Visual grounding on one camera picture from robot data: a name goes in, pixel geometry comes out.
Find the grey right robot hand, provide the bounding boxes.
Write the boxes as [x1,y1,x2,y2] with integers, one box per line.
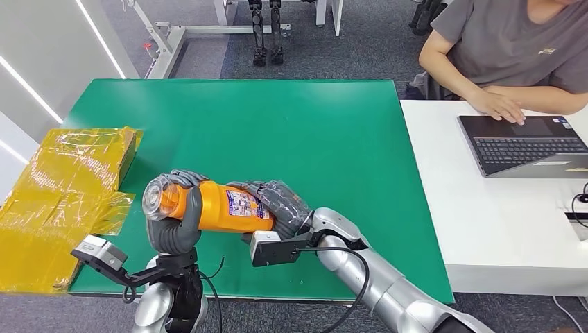
[227,180,315,245]

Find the yellow taped cardboard box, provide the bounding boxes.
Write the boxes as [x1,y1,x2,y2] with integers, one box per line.
[0,126,144,295]

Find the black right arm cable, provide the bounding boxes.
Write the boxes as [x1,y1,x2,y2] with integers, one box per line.
[298,247,371,333]

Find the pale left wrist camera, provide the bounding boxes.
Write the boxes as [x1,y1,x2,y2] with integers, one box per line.
[70,234,162,289]

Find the dark grey laptop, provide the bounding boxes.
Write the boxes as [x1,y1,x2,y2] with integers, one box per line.
[457,114,588,179]

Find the black silver humanoid robot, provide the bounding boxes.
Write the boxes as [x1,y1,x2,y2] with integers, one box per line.
[248,0,286,67]

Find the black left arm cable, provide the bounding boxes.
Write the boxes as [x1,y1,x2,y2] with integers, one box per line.
[197,255,226,333]

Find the white table legs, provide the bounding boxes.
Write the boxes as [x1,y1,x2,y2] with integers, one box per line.
[315,0,344,37]

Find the black desk cable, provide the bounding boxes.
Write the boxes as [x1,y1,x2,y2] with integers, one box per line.
[571,182,588,230]

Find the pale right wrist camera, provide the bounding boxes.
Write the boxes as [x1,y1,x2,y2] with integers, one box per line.
[249,230,319,268]

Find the white desk device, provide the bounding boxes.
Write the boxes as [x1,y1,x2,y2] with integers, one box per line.
[564,210,588,241]

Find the white wall light strip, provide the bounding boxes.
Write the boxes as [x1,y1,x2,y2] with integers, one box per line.
[0,55,64,125]
[0,139,29,166]
[73,0,127,80]

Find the person's right hand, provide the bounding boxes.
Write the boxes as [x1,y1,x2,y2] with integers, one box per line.
[473,89,527,126]

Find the white metal gantry frame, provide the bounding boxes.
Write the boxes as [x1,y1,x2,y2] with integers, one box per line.
[121,0,293,80]

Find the orange plastic bottle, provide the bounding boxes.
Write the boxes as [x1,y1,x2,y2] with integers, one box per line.
[141,176,275,234]

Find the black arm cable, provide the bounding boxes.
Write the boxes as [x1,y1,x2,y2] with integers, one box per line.
[197,255,226,333]
[298,247,371,333]

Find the white desk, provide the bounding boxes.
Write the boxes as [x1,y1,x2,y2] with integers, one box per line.
[399,99,588,298]

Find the white floor cable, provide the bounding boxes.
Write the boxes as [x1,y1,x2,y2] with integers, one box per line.
[552,295,588,333]

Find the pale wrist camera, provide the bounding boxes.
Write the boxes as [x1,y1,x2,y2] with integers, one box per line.
[70,234,162,289]
[249,230,319,268]

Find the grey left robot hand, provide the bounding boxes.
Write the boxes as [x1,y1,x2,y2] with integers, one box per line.
[146,169,210,256]

